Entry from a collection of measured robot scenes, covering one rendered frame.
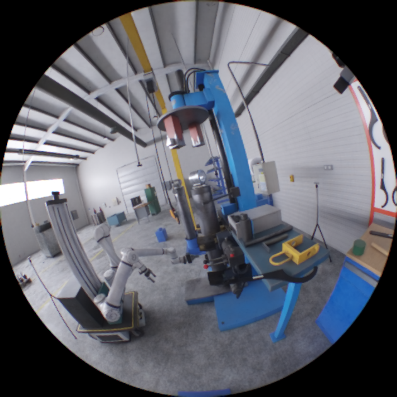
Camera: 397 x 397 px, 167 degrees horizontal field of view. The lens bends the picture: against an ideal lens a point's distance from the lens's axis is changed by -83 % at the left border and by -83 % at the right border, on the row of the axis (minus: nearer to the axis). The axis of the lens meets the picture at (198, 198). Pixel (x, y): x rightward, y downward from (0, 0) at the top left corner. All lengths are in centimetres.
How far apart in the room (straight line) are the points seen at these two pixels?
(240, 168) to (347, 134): 162
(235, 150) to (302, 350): 212
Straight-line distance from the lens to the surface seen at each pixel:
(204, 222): 141
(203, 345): 171
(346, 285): 124
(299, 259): 76
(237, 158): 141
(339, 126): 227
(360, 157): 216
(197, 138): 159
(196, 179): 135
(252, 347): 164
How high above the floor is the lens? 158
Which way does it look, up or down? 9 degrees down
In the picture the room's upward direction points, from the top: 14 degrees counter-clockwise
